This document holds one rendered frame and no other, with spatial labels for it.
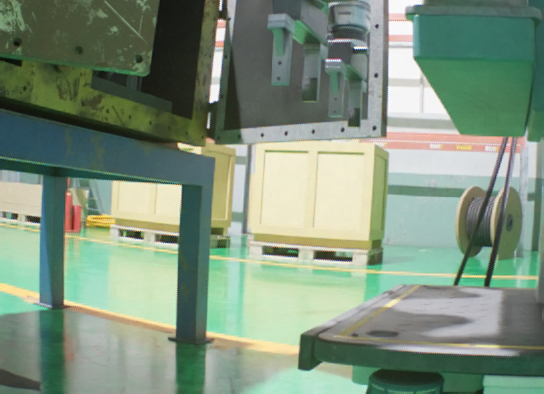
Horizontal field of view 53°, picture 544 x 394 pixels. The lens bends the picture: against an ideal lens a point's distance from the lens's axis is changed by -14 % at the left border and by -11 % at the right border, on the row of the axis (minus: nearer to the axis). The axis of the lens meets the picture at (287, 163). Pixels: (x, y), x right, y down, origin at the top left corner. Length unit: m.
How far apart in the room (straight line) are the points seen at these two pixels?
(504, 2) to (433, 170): 9.31
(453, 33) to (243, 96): 1.19
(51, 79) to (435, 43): 0.88
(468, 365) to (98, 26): 0.69
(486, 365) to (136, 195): 6.32
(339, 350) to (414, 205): 9.35
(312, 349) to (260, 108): 1.13
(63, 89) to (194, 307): 0.95
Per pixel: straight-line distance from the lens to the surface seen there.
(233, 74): 1.91
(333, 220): 5.80
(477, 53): 0.73
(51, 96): 1.35
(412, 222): 10.05
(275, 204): 5.99
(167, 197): 6.61
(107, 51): 0.91
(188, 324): 2.05
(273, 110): 1.74
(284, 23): 0.90
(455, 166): 10.02
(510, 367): 0.70
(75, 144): 1.46
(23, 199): 8.17
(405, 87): 10.41
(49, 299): 2.45
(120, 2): 0.94
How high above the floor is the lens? 0.47
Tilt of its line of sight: 4 degrees up
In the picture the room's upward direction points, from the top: 4 degrees clockwise
